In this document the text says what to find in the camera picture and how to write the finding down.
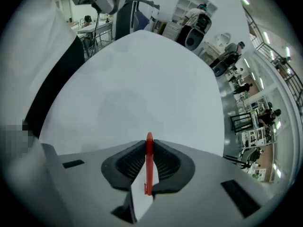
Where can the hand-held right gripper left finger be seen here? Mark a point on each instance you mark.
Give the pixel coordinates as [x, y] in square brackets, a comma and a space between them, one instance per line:
[123, 167]

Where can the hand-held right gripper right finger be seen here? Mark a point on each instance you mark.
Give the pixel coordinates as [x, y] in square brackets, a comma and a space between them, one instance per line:
[175, 169]

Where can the red and white marker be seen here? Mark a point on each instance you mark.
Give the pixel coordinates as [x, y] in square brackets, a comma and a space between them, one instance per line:
[149, 164]

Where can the white shelf unit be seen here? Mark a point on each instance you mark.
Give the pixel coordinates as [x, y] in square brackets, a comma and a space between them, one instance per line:
[189, 1]

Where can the grey office chair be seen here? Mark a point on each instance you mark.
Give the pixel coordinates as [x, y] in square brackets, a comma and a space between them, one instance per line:
[220, 68]
[194, 39]

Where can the person's torso in white shirt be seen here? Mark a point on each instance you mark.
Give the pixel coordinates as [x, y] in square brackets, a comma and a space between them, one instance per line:
[30, 55]

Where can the black metal railing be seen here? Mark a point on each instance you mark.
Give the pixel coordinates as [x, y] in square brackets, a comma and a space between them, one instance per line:
[281, 63]

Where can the metal frame table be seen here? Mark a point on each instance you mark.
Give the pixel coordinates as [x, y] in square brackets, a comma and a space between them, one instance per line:
[100, 31]

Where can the black metal frame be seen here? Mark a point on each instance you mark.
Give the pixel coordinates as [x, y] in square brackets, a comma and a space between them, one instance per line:
[240, 123]

